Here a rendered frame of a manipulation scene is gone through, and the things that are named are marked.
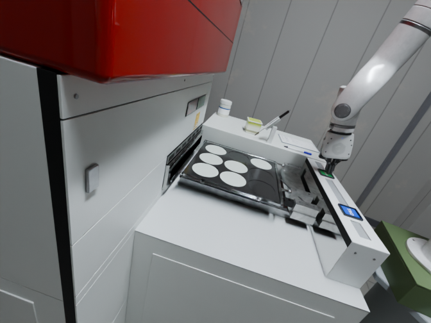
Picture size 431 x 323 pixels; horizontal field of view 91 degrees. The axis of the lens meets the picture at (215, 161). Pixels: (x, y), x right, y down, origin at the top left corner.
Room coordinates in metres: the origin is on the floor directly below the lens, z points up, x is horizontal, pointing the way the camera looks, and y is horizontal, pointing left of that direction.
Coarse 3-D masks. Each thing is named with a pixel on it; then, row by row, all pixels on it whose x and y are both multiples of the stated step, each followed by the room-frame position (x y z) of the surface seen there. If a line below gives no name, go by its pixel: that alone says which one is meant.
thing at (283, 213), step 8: (184, 184) 0.67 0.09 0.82; (192, 184) 0.67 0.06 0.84; (200, 184) 0.67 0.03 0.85; (208, 192) 0.66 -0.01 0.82; (216, 192) 0.66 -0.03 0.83; (224, 192) 0.66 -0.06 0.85; (232, 192) 0.67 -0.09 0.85; (232, 200) 0.66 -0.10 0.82; (240, 200) 0.65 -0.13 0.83; (248, 200) 0.65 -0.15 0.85; (256, 208) 0.65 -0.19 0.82; (264, 208) 0.65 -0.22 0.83; (272, 208) 0.65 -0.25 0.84; (280, 208) 0.65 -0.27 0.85; (280, 216) 0.64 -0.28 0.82; (288, 216) 0.64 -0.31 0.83
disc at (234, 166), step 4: (224, 164) 0.78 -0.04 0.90; (228, 164) 0.79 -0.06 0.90; (232, 164) 0.80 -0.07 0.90; (236, 164) 0.81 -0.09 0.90; (240, 164) 0.82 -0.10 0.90; (228, 168) 0.75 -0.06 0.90; (232, 168) 0.76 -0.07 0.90; (236, 168) 0.77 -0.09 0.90; (240, 168) 0.78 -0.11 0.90; (244, 168) 0.79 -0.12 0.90; (240, 172) 0.74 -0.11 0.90
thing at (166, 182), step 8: (200, 136) 0.96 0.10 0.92; (192, 144) 0.83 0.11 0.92; (184, 152) 0.72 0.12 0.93; (192, 152) 0.87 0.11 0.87; (176, 160) 0.63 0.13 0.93; (184, 160) 0.77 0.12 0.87; (168, 168) 0.57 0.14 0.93; (176, 168) 0.69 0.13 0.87; (168, 176) 0.57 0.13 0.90; (168, 184) 0.59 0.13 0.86
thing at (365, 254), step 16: (320, 176) 0.78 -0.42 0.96; (336, 192) 0.68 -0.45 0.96; (336, 208) 0.56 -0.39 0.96; (352, 224) 0.50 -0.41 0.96; (368, 224) 0.52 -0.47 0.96; (352, 240) 0.43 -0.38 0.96; (368, 240) 0.45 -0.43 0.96; (352, 256) 0.42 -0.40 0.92; (368, 256) 0.42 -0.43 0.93; (384, 256) 0.42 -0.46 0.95; (336, 272) 0.42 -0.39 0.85; (352, 272) 0.42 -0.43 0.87; (368, 272) 0.42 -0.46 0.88
